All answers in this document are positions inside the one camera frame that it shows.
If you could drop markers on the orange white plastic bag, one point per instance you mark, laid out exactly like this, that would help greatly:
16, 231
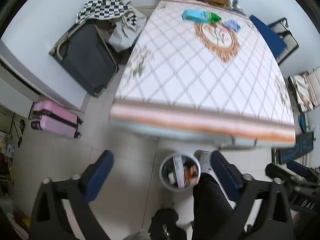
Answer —
191, 175

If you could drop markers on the grey shoe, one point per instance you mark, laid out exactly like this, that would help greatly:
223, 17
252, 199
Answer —
204, 160

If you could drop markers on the dark grey suitcase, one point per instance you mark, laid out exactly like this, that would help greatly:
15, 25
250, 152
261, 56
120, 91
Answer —
84, 54

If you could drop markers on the checkered black white cloth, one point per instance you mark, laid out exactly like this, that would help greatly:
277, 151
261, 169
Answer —
105, 10

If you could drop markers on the pink suitcase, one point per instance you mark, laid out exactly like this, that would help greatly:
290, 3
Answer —
51, 117

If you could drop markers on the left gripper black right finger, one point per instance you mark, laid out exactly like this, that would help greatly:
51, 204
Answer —
262, 208

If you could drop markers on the black trouser leg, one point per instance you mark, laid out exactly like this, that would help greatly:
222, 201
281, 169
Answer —
211, 207

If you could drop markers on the beige folding chair with cloth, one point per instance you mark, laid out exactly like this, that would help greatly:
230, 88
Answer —
305, 89

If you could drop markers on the blue plastic bag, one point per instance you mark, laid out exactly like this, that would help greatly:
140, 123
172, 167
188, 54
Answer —
232, 24

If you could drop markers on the white round trash bin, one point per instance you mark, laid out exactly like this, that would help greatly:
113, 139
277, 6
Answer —
167, 171

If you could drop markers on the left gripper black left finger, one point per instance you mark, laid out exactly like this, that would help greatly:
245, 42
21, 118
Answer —
49, 219

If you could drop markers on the blue green rice bag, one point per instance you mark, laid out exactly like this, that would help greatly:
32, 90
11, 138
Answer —
200, 16

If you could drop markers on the white tote bag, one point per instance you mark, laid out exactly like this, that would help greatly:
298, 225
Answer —
127, 30

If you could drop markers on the patterned mattress bed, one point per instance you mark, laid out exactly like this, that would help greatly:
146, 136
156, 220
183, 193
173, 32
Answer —
200, 81

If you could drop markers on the black framed folding chair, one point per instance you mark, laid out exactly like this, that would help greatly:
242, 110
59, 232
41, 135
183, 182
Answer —
281, 28

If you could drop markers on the dark blue patterned box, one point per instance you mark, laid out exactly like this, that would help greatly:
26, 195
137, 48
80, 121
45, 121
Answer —
303, 146

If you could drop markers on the white toothpaste box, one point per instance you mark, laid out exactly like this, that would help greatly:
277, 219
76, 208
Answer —
179, 170

